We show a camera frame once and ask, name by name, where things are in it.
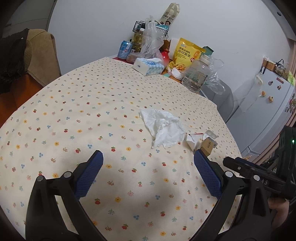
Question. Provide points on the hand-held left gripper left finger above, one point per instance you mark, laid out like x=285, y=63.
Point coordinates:
x=90, y=172

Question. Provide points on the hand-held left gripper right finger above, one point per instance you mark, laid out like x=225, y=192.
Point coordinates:
x=208, y=173

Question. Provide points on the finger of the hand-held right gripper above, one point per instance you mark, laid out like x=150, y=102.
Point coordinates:
x=240, y=166

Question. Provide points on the small brown box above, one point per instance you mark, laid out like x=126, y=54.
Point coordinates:
x=207, y=147

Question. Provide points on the small red white box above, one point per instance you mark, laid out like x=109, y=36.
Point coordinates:
x=193, y=142

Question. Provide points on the silver blister packet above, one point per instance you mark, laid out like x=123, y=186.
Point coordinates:
x=211, y=134

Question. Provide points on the large white tissue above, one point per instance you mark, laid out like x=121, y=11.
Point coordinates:
x=164, y=127

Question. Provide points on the person's right hand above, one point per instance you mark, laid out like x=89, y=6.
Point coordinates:
x=278, y=208

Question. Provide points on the white refrigerator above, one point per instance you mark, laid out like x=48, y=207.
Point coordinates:
x=261, y=120

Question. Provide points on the floral tablecloth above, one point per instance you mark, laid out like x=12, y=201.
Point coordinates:
x=92, y=120

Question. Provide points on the cluster of fridge magnets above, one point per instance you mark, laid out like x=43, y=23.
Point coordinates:
x=291, y=103

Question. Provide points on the grey upholstered chair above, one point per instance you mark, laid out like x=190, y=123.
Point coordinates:
x=225, y=102

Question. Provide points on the white hanging plastic bag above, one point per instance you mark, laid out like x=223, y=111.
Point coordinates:
x=249, y=97

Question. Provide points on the light green box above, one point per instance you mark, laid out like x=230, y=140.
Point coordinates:
x=291, y=77

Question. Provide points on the clear plastic bag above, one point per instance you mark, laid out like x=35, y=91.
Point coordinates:
x=216, y=78
x=150, y=39

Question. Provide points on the brown storage basket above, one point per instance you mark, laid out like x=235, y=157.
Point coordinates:
x=274, y=67

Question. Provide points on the clear plastic water bottle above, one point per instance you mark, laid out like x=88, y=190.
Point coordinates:
x=196, y=74

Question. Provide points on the blue white tissue box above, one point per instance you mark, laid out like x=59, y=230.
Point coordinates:
x=148, y=66

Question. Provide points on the red bottle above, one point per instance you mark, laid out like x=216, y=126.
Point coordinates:
x=165, y=59

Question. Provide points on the yellow snack bag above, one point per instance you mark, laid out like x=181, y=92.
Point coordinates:
x=185, y=51

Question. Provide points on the blue drink can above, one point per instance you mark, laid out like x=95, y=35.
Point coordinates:
x=124, y=49

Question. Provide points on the tan cloth covered chair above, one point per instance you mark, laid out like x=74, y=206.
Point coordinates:
x=44, y=53

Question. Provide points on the dark jacket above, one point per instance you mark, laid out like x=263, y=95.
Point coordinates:
x=13, y=58

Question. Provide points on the yellow oil bottle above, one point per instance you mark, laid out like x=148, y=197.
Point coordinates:
x=137, y=40

